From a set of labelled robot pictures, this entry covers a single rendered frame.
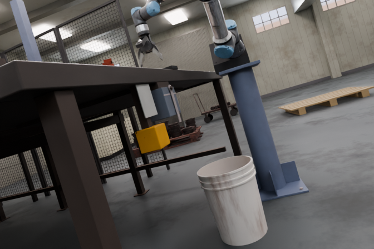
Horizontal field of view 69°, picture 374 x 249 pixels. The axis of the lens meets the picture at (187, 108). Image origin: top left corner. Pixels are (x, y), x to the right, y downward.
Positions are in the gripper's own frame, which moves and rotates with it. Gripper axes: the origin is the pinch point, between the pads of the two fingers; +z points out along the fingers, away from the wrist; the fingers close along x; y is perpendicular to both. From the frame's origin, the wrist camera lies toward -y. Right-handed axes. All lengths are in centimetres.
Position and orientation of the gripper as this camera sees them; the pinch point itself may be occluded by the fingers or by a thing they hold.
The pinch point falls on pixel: (151, 64)
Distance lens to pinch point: 169.5
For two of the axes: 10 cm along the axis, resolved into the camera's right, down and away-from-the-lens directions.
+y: 2.7, -1.1, 9.6
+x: -9.2, 2.7, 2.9
